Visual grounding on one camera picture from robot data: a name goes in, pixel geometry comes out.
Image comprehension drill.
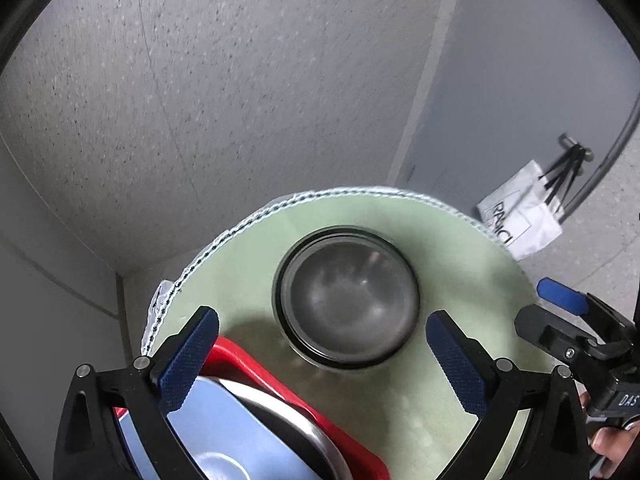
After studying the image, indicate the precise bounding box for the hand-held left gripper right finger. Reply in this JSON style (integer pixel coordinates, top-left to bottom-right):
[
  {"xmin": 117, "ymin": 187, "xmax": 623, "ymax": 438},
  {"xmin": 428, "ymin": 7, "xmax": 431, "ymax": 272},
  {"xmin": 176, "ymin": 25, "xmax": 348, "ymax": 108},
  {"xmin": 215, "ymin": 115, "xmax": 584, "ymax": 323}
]
[{"xmin": 425, "ymin": 310, "xmax": 591, "ymax": 480}]

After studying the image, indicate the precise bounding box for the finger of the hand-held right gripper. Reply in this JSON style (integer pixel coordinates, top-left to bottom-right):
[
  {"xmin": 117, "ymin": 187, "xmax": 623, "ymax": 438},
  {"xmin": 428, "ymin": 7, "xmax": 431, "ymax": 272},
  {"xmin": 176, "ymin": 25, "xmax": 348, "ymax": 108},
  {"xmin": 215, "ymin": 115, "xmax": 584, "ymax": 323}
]
[
  {"xmin": 515, "ymin": 305, "xmax": 603, "ymax": 367},
  {"xmin": 536, "ymin": 278, "xmax": 628, "ymax": 343}
]

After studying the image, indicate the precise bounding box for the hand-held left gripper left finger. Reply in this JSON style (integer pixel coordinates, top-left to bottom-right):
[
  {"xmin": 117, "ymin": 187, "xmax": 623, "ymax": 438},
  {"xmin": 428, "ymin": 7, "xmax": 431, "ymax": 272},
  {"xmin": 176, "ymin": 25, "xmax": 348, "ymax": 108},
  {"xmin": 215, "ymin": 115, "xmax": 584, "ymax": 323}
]
[{"xmin": 52, "ymin": 306, "xmax": 220, "ymax": 480}]

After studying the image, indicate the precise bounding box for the red plastic basin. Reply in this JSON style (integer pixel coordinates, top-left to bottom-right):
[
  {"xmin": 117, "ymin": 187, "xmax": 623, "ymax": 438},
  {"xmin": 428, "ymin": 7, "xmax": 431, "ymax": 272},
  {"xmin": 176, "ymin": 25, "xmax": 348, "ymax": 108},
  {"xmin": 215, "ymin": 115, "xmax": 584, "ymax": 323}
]
[{"xmin": 114, "ymin": 336, "xmax": 391, "ymax": 480}]

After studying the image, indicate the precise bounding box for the blue square bowl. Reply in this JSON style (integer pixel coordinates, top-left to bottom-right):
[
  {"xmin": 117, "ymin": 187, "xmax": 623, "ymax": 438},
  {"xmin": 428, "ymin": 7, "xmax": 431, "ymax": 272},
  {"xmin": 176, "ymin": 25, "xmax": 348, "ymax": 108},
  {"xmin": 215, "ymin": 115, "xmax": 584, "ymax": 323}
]
[{"xmin": 117, "ymin": 374, "xmax": 323, "ymax": 480}]

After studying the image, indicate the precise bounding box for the large steel bowl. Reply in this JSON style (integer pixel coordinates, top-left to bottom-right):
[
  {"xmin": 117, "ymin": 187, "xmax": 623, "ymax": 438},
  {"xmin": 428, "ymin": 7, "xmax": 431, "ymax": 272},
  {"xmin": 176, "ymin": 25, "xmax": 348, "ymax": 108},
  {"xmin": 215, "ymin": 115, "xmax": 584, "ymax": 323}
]
[{"xmin": 215, "ymin": 377, "xmax": 351, "ymax": 480}]

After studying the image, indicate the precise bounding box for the person's right hand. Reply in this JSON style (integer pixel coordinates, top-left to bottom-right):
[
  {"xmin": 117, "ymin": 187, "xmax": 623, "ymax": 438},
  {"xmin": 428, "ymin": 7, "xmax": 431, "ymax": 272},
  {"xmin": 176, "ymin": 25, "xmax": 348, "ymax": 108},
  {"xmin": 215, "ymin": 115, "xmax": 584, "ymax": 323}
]
[{"xmin": 580, "ymin": 390, "xmax": 640, "ymax": 480}]

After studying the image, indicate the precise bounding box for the white tote bag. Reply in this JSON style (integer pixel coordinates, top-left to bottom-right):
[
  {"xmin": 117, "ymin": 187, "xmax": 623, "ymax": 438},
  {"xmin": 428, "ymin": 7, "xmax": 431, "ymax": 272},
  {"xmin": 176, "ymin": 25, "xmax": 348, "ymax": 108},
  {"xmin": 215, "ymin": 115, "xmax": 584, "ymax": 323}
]
[{"xmin": 477, "ymin": 145, "xmax": 586, "ymax": 261}]

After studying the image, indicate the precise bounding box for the grey door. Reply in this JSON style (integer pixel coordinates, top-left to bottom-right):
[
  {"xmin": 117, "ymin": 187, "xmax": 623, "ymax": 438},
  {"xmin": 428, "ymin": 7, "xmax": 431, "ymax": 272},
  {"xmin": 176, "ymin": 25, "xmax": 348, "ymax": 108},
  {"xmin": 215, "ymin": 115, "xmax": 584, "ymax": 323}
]
[{"xmin": 387, "ymin": 0, "xmax": 640, "ymax": 243}]

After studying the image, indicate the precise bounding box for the metal door handle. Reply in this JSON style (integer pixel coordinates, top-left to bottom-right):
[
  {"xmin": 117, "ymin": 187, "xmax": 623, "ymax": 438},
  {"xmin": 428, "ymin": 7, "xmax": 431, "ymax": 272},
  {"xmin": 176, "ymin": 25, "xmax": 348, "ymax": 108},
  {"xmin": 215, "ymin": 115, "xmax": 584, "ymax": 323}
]
[{"xmin": 558, "ymin": 133, "xmax": 594, "ymax": 161}]

